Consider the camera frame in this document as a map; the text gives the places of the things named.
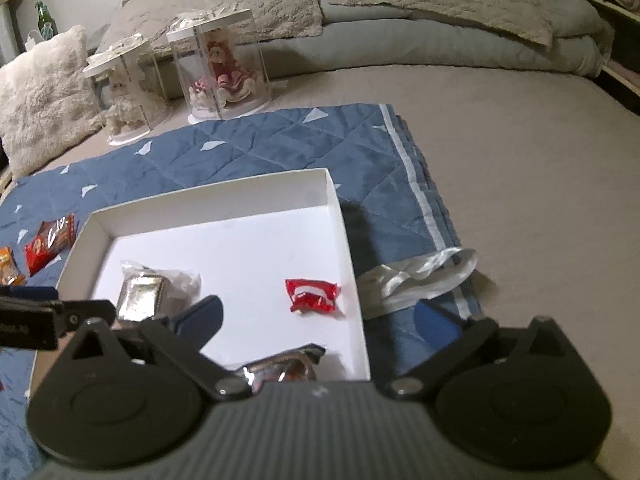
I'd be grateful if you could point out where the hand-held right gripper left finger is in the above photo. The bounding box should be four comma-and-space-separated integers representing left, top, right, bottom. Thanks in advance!
62, 294, 253, 403

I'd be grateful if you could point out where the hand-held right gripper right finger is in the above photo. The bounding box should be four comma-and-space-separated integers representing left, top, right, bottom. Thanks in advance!
384, 298, 581, 403

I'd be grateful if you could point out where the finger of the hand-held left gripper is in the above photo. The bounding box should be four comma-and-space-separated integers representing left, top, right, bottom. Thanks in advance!
0, 285, 59, 302
0, 297, 117, 335

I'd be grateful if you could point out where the orange biscuit packet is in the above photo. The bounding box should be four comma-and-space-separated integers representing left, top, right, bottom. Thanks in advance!
0, 246, 27, 288

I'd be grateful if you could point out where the red biscuit packet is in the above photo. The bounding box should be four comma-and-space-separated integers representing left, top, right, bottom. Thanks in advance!
24, 213, 77, 277

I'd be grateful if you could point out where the clear-wrapped brown square cake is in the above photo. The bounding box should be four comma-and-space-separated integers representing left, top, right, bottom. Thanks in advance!
116, 259, 202, 323

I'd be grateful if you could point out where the white cardboard box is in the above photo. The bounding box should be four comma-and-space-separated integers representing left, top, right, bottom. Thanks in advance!
30, 167, 372, 396

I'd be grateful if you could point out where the black cake packet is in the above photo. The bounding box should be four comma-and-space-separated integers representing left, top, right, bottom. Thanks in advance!
232, 344, 327, 391

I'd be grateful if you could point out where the small red candy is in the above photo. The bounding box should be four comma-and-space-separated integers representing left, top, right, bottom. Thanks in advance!
285, 278, 345, 317

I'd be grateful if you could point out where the white ribbon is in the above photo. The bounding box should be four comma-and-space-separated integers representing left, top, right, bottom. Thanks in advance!
357, 247, 478, 318

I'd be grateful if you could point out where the white fluffy pillow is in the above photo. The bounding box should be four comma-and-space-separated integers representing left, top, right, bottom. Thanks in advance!
0, 25, 103, 181

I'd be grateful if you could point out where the blue quilted mat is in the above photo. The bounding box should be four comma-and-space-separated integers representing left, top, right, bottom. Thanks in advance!
0, 103, 483, 480

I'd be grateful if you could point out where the clear case with white doll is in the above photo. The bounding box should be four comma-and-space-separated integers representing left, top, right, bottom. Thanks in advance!
82, 34, 173, 143

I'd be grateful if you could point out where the clear case with red doll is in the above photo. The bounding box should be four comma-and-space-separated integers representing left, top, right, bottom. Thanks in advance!
166, 0, 273, 123

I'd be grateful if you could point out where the green glass bottle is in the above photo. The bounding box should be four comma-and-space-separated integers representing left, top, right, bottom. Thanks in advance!
35, 1, 58, 41

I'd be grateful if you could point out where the folded grey duvet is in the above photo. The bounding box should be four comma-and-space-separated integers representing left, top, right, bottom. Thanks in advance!
165, 0, 616, 101

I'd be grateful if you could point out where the flat grey textured pillow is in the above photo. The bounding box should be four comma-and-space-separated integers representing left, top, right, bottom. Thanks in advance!
92, 0, 326, 58

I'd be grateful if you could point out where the wooden shelf with clothes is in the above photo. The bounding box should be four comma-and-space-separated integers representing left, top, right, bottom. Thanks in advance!
565, 0, 640, 116

